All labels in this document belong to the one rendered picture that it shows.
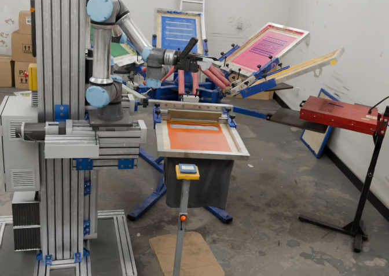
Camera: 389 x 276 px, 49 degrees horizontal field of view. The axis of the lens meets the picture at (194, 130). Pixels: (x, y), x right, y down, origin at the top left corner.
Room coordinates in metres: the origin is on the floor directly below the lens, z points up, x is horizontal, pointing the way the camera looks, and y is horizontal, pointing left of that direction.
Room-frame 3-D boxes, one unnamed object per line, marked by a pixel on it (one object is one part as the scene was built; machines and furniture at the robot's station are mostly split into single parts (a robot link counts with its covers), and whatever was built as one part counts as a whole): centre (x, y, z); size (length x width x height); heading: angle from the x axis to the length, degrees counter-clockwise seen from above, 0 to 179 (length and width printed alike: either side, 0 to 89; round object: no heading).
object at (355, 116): (3.34, -1.18, 1.06); 0.61 x 0.46 x 0.12; 69
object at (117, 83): (2.17, 0.47, 1.42); 0.13 x 0.12 x 0.14; 172
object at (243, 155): (2.82, -0.02, 0.97); 0.79 x 0.58 x 0.04; 9
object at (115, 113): (2.18, 0.47, 1.31); 0.15 x 0.15 x 0.10
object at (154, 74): (2.03, 0.22, 1.56); 0.11 x 0.08 x 0.11; 172
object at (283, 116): (3.62, -0.48, 0.91); 1.34 x 0.40 x 0.08; 69
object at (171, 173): (2.53, -0.06, 0.74); 0.45 x 0.03 x 0.43; 99
